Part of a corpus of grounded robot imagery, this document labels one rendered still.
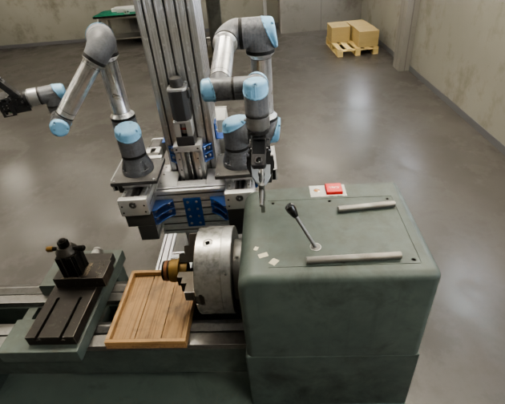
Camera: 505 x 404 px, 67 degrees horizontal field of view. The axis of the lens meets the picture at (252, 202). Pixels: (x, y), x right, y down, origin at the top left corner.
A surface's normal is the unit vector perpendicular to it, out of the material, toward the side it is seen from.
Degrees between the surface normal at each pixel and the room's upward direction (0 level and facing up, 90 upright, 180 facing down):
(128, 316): 0
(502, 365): 0
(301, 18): 90
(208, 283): 61
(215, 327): 30
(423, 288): 90
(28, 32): 90
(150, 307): 0
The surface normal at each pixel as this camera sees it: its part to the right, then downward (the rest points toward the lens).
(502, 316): -0.07, -0.81
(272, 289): -0.04, 0.58
